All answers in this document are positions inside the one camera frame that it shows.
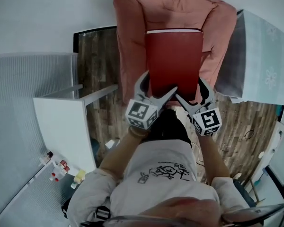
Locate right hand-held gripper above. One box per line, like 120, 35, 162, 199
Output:
175, 77, 223, 137

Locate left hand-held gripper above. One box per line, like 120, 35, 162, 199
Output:
125, 70, 178, 130

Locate red hardcover book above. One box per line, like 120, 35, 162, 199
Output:
144, 28, 204, 102

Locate pink cushioned armchair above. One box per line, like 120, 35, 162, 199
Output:
113, 0, 238, 107

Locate person's right forearm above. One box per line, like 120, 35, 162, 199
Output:
198, 131, 231, 185

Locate person's left forearm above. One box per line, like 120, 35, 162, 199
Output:
99, 129, 142, 175

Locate table with floral cloth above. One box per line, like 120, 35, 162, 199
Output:
214, 8, 284, 106

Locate person's black trousers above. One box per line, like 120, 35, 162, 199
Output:
144, 109, 193, 149

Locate white paper card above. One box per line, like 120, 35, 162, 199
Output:
105, 140, 120, 149

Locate teal plastic item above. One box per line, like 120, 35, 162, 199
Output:
275, 105, 284, 123

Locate person's white printed t-shirt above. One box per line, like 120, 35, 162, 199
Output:
66, 140, 251, 227

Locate white cabinet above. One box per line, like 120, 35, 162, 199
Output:
32, 84, 119, 175

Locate person's head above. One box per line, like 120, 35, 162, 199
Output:
142, 196, 222, 227

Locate clear bottle with red label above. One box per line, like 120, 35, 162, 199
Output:
49, 166, 71, 182
52, 159, 68, 175

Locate small dark-capped bottle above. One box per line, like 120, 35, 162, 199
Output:
39, 151, 54, 165

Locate ribbed glass partition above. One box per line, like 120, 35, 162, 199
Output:
0, 52, 79, 227

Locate wooden bead bracelet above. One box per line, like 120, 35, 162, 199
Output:
128, 126, 150, 140

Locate black strap buckle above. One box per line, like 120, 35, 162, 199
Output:
94, 206, 111, 220

